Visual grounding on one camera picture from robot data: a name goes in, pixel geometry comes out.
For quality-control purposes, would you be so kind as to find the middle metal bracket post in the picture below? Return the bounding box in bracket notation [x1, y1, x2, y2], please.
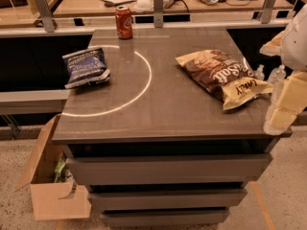
[153, 0, 163, 28]

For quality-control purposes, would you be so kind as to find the right metal bracket post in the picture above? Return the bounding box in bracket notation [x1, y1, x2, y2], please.
[258, 0, 276, 24]

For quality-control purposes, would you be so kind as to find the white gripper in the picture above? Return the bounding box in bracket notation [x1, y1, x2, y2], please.
[260, 4, 307, 135]

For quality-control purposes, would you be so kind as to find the left metal bracket post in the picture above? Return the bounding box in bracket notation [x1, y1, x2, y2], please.
[35, 0, 56, 33]

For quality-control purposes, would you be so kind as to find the green packet in box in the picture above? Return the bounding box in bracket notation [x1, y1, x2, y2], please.
[54, 158, 65, 183]

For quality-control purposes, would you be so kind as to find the brown chip bag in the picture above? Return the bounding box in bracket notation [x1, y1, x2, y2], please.
[176, 50, 273, 110]

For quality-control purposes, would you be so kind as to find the blue chip bag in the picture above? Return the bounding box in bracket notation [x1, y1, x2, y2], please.
[62, 46, 110, 89]

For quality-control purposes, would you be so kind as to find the white face mask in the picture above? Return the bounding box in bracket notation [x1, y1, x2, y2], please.
[132, 0, 153, 12]

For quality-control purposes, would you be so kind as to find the grey drawer cabinet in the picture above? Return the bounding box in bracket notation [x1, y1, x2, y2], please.
[52, 27, 294, 228]

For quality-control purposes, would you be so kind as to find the metal bracket post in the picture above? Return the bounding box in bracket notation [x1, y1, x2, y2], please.
[258, 0, 276, 24]
[153, 0, 163, 28]
[35, 0, 56, 33]

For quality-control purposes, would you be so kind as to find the cardboard box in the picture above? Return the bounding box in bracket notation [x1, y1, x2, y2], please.
[16, 115, 91, 220]

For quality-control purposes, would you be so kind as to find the clear plastic bottle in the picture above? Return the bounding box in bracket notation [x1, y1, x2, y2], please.
[254, 64, 265, 81]
[268, 65, 286, 85]

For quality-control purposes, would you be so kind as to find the orange soda can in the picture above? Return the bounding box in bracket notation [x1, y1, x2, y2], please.
[115, 6, 132, 39]

